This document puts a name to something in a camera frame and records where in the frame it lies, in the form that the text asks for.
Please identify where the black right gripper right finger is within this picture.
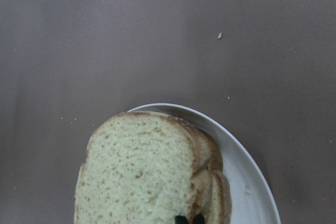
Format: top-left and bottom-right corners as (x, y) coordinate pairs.
(192, 215), (205, 224)

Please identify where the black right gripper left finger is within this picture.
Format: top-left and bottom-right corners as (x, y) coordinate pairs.
(174, 215), (188, 224)

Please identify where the plain bread slice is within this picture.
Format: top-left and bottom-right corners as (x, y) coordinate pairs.
(74, 111), (196, 223)

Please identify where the bread slice with egg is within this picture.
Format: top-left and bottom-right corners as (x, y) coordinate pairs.
(187, 128), (232, 223)

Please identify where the white round plate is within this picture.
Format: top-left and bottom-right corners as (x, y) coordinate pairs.
(133, 103), (281, 223)

